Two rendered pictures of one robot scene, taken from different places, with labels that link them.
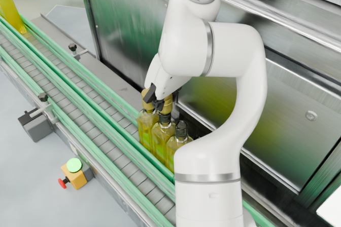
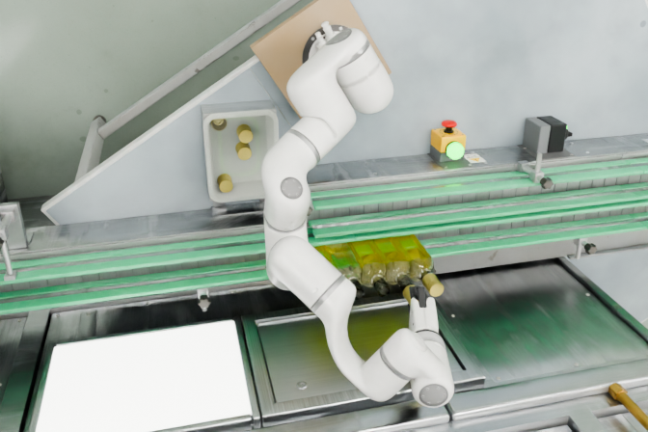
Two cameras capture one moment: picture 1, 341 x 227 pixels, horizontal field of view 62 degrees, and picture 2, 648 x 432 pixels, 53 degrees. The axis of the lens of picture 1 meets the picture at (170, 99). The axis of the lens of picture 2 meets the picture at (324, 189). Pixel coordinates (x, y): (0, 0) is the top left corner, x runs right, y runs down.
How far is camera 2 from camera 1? 0.79 m
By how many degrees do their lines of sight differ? 18
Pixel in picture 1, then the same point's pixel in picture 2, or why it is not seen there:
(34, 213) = (445, 77)
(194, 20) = (414, 373)
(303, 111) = (309, 384)
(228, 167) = (321, 310)
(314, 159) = (271, 358)
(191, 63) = (391, 346)
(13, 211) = (466, 59)
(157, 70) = (426, 320)
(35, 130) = (534, 131)
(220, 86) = not seen: hidden behind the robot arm
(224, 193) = (310, 296)
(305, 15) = not seen: outside the picture
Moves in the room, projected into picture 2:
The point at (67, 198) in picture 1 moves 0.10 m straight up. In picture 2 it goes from (431, 115) to (446, 127)
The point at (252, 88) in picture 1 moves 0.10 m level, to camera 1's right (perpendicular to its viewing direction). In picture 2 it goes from (348, 364) to (310, 402)
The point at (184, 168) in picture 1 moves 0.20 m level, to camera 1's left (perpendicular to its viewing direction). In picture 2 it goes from (340, 288) to (421, 206)
